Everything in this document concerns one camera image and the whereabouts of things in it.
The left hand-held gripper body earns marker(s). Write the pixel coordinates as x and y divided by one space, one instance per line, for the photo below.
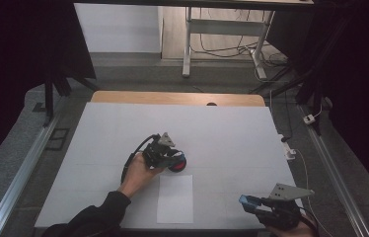
156 154

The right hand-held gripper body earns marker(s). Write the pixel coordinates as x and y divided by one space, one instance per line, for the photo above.
281 212

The round red ink pad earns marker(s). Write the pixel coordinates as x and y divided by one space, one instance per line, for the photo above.
181 166

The blue stamp cap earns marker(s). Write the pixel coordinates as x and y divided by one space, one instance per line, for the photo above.
245 199

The person's right hand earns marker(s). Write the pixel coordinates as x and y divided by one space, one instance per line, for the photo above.
299 232

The person's left hand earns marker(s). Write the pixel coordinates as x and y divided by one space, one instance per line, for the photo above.
136 177

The white paper sheet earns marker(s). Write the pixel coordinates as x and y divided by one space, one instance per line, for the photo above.
175 200

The large white table cover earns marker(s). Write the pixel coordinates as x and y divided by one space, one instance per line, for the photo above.
205 131

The white power strip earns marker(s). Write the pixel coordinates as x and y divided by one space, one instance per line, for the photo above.
288 149

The black table grommet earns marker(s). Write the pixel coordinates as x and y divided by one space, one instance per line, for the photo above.
211 104

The small white adapter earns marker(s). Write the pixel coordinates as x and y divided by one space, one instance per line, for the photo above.
309 119

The black stand legs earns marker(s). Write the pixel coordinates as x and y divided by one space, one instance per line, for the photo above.
49 98

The dark desk top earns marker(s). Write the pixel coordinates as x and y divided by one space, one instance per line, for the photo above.
205 3

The black curtain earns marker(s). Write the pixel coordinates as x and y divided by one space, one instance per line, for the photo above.
14 65
363 82

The aluminium rail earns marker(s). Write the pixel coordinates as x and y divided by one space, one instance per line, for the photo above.
333 171
21 177

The white metal desk frame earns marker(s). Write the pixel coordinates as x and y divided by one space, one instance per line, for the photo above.
225 27

